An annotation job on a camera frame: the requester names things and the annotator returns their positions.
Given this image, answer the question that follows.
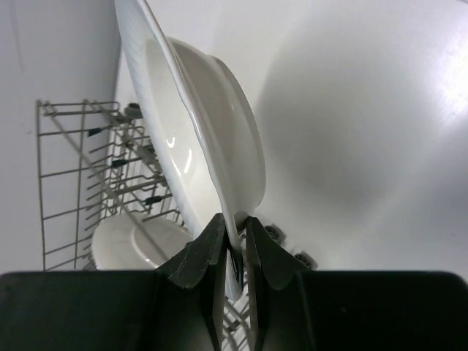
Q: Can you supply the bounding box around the white deep plate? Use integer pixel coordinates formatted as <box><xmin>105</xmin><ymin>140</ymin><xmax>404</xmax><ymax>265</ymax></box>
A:
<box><xmin>115</xmin><ymin>1</ymin><xmax>266</xmax><ymax>300</ymax></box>

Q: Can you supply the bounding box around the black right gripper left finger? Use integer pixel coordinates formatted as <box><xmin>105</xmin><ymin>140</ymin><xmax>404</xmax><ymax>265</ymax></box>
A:
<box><xmin>155</xmin><ymin>214</ymin><xmax>225</xmax><ymax>350</ymax></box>

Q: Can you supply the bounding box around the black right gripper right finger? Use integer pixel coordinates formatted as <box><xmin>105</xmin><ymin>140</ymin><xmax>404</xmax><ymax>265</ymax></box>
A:
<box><xmin>246</xmin><ymin>217</ymin><xmax>311</xmax><ymax>350</ymax></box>

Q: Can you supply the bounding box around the green rimmed printed plate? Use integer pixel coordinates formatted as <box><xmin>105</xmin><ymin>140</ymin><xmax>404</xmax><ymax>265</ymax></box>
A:
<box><xmin>91</xmin><ymin>213</ymin><xmax>193</xmax><ymax>270</ymax></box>

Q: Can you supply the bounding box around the grey wire dish rack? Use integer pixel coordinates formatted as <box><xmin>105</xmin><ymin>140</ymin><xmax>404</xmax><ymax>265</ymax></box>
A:
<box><xmin>35</xmin><ymin>99</ymin><xmax>319</xmax><ymax>351</ymax></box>

